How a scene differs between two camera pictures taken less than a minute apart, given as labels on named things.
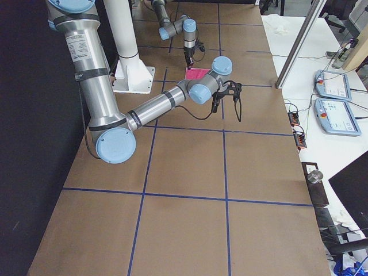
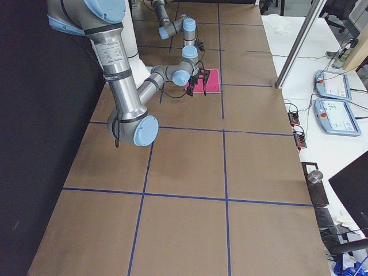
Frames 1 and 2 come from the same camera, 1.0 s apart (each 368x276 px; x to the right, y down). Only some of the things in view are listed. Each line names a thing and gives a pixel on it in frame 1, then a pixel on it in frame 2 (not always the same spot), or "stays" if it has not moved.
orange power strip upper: [294, 118] stays
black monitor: [351, 185] stays
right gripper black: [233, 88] to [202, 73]
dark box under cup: [317, 189] stays
